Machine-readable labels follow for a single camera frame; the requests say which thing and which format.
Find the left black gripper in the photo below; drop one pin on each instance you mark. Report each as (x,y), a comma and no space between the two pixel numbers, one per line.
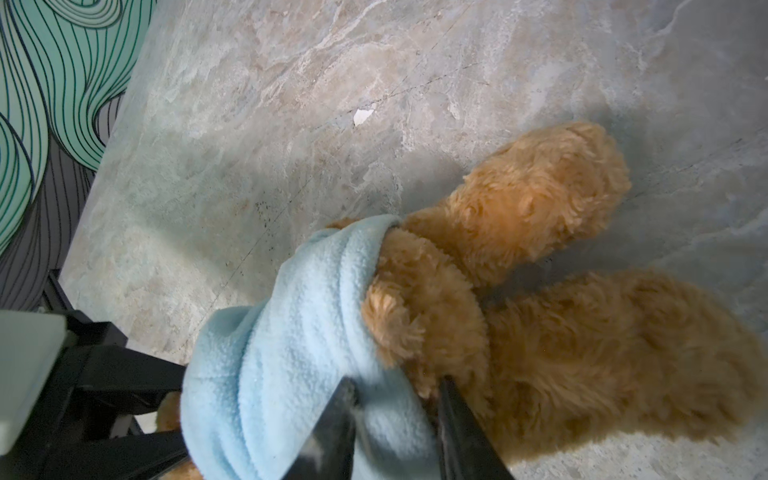
(84,423)

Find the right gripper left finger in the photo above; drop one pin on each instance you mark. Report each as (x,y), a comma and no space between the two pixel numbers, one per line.
(328,452)

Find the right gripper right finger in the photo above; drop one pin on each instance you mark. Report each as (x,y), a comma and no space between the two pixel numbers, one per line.
(465,451)

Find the light blue fleece hoodie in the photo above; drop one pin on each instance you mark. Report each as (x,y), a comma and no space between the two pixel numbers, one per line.
(259,377)

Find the brown teddy bear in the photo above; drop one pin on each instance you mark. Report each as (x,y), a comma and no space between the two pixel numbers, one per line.
(574,362)

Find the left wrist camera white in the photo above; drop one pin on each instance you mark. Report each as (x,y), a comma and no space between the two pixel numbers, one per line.
(30,345)

